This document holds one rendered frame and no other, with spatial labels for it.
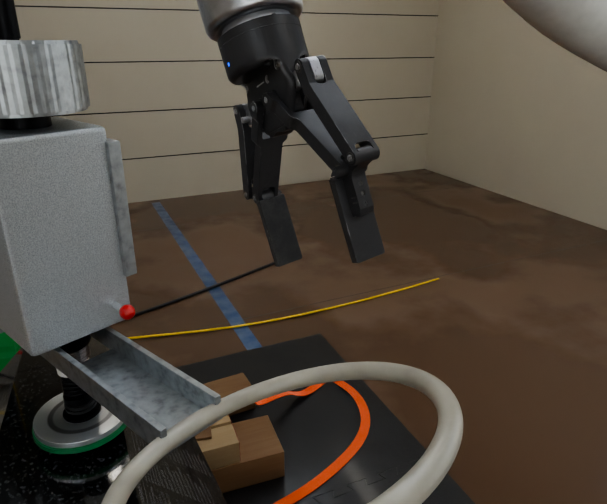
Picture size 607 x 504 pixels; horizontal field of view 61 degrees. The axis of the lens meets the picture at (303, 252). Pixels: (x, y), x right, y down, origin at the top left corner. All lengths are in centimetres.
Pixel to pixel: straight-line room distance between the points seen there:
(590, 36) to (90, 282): 94
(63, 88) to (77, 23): 493
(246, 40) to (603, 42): 29
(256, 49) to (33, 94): 60
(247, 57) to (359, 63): 644
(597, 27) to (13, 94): 83
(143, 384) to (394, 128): 647
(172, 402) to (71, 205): 41
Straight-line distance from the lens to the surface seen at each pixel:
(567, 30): 50
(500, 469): 254
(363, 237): 42
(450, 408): 69
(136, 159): 609
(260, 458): 224
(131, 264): 115
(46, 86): 100
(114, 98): 598
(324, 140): 42
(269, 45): 46
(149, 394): 105
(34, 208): 105
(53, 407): 142
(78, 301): 113
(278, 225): 53
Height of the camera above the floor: 169
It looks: 22 degrees down
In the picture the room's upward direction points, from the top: straight up
